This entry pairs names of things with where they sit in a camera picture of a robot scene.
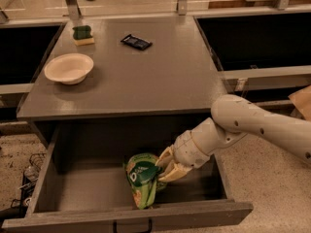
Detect green rice chip bag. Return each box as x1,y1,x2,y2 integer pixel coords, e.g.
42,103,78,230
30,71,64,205
124,152,166,210

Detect wooden board at right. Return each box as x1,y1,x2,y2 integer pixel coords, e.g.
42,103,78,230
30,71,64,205
289,85,311,121

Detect white paper bowl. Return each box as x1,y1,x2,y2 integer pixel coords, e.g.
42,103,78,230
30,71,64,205
44,53,94,84

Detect grey cabinet with countertop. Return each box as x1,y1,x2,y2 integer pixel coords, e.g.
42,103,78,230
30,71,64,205
17,16,226,145

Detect dark blue snack packet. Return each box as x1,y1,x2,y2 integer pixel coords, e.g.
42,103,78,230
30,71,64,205
121,34,153,50

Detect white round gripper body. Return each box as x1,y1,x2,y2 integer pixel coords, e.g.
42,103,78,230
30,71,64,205
172,130,210,169

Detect black wire basket on floor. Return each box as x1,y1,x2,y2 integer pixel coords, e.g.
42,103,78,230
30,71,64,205
11,153,46,213

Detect green and yellow sponge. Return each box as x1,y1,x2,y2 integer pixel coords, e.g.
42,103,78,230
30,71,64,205
73,25,94,46

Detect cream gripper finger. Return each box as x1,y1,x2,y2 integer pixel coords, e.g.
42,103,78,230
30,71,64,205
155,147,173,168
157,161,192,183

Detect black drawer handle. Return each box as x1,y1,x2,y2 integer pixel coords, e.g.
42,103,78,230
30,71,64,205
113,218,153,233

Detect left metal support post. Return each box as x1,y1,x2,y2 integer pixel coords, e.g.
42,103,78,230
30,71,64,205
65,0,81,20

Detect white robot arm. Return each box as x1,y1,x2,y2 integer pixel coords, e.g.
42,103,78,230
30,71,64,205
156,94,311,183

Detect open grey top drawer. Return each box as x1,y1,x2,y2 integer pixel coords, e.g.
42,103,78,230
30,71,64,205
3,115,253,233

